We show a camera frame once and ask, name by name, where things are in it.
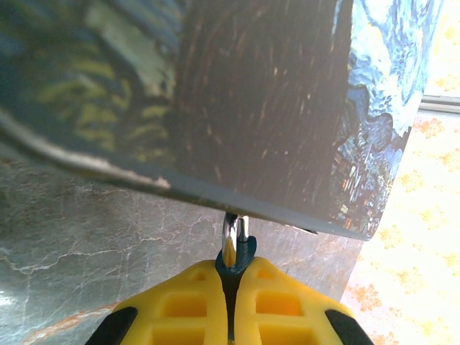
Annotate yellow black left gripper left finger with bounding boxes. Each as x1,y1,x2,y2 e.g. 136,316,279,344
84,259,231,345

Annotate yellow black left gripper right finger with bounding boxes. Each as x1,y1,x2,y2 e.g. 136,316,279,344
229,256,375,345

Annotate starry night print box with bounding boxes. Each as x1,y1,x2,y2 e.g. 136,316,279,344
0,0,447,242

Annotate aluminium corner post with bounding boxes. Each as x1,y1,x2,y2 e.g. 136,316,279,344
418,93,460,116

